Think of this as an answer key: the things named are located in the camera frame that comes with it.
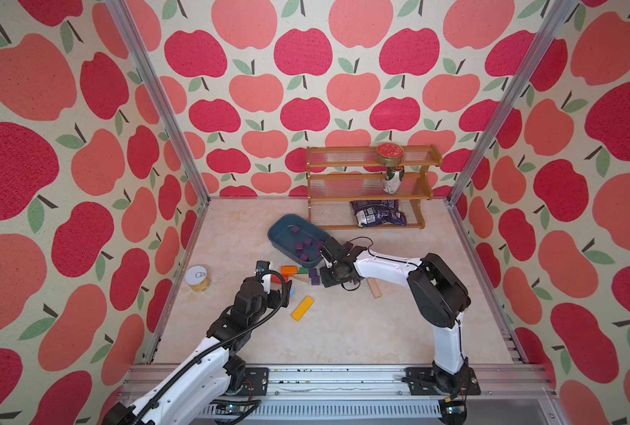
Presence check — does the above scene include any teal plastic storage bin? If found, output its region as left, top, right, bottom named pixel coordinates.
left=267, top=214, right=330, bottom=268

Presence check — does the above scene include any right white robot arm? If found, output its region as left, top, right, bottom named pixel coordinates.
left=320, top=237, right=471, bottom=397

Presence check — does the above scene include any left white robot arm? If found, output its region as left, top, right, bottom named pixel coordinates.
left=102, top=260, right=291, bottom=424

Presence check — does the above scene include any yellow long block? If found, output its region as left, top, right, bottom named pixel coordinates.
left=291, top=296, right=315, bottom=322

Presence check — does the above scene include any orange block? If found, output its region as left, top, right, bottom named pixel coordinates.
left=281, top=266, right=299, bottom=276

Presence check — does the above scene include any natural wood long block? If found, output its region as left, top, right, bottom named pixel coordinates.
left=366, top=278, right=382, bottom=299

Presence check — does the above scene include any purple snack bag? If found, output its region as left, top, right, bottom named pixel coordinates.
left=350, top=200, right=408, bottom=228

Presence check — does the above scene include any wooden three-tier shelf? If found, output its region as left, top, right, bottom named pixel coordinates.
left=306, top=145, right=443, bottom=230

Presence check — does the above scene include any yellow tin can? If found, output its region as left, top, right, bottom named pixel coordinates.
left=184, top=266, right=210, bottom=292

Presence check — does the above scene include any red round tin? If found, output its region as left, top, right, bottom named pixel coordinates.
left=375, top=143, right=405, bottom=168

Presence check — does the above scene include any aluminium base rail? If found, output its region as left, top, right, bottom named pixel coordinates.
left=107, top=363, right=561, bottom=425

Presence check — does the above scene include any left aluminium frame post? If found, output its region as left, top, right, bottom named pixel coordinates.
left=106, top=0, right=210, bottom=208

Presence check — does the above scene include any aluminium frame post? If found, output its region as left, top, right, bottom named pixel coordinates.
left=106, top=0, right=210, bottom=208
left=445, top=0, right=579, bottom=210

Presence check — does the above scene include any right aluminium frame post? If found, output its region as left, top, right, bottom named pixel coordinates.
left=445, top=0, right=579, bottom=210

